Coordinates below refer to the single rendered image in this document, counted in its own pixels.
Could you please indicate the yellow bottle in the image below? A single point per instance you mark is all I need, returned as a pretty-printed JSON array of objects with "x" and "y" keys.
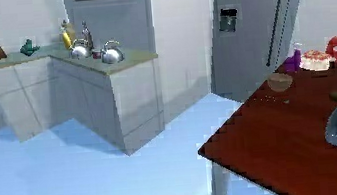
[{"x": 66, "y": 40}]

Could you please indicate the grey fridge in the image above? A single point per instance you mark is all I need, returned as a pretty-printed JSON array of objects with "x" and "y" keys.
[{"x": 249, "y": 45}]

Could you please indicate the grey kitchen counter cabinet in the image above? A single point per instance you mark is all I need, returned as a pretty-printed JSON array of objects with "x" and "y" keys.
[{"x": 85, "y": 88}]

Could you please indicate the green small figurine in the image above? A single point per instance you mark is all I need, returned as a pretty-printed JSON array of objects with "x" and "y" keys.
[{"x": 29, "y": 48}]

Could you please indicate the red wooden table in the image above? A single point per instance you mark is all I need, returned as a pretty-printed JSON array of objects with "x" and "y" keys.
[{"x": 290, "y": 136}]

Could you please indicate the brown bowl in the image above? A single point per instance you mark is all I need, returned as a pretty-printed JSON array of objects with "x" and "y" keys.
[{"x": 279, "y": 82}]

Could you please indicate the white red-topped cake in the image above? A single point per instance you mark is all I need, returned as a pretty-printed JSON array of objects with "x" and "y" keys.
[{"x": 315, "y": 60}]

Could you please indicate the dark pepper mill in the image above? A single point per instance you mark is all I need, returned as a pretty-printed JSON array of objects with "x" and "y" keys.
[{"x": 87, "y": 33}]

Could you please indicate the small red cup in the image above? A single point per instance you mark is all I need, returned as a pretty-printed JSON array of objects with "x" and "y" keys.
[{"x": 97, "y": 54}]

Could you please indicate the silver kettle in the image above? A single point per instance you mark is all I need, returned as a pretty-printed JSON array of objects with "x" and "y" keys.
[
  {"x": 80, "y": 51},
  {"x": 112, "y": 54}
]

